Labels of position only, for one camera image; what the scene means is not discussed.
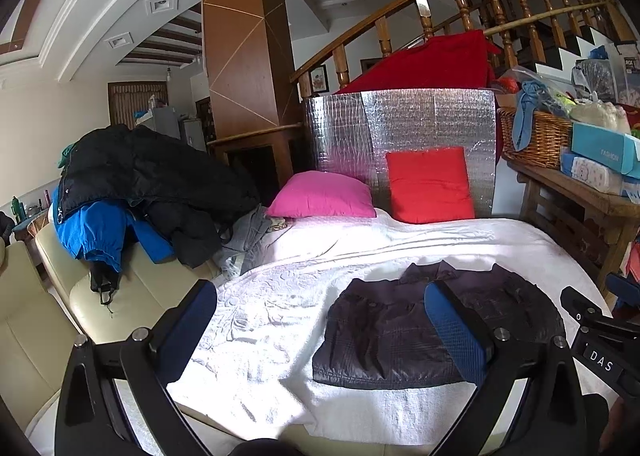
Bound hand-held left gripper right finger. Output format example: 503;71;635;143
424;280;587;456

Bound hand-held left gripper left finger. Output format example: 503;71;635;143
54;279;218;456

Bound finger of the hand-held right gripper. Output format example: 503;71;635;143
605;275;640;308
559;285;606;327

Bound dark quilted jacket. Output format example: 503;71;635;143
312;260;567;389

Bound wooden side table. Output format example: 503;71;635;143
502;151;640;297

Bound white bed cover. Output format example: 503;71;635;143
25;209;621;456

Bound grey cloth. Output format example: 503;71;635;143
215;206;288;279

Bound white tissue pack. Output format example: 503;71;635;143
560;151;626;196

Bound blue jacket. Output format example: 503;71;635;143
55;199;176;274

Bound red pillow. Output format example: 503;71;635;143
385;146;476;224

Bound teal cardboard box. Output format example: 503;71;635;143
570;121;640;174

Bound pile of black coats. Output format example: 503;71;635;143
59;123;261;269

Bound cream leather sofa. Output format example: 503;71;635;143
0;223;221;437

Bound wicker basket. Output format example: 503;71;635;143
497;106;573;169

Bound cream knitted cloth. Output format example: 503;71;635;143
570;101;631;134

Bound pink pillow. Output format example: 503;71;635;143
266;171;377;218

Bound white refrigerator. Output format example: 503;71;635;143
180;119;207;152

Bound grey refrigerator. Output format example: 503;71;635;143
150;106;182;139

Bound blue cloth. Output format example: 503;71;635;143
511;81;551;151

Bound clear plastic bag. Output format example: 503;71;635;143
572;59;618;104

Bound silver foil insulation panel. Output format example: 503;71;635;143
301;88;498;218

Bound staircase steps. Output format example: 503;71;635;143
540;11;640;82

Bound red blanket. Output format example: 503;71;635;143
335;29;501;96

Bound wooden stair railing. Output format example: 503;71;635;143
290;0;636;100

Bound wooden chair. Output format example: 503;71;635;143
201;0;306;187

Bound framed wall picture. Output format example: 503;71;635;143
307;65;330;94

